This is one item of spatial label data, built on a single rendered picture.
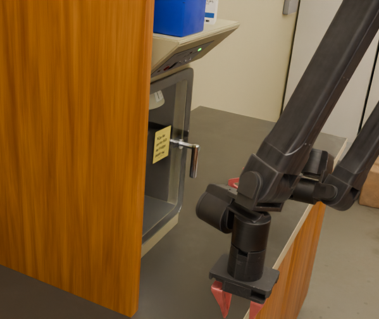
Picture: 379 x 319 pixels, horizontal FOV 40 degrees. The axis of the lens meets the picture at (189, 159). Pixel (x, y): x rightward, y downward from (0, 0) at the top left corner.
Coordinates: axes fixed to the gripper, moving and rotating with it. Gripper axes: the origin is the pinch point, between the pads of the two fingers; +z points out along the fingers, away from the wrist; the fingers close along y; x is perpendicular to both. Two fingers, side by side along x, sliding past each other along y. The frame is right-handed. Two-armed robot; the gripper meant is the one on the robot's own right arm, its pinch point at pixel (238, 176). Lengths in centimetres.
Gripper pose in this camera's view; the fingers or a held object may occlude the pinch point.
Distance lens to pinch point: 128.6
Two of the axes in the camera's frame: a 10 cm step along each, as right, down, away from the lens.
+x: -0.4, 9.4, 3.3
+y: -4.5, 2.8, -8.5
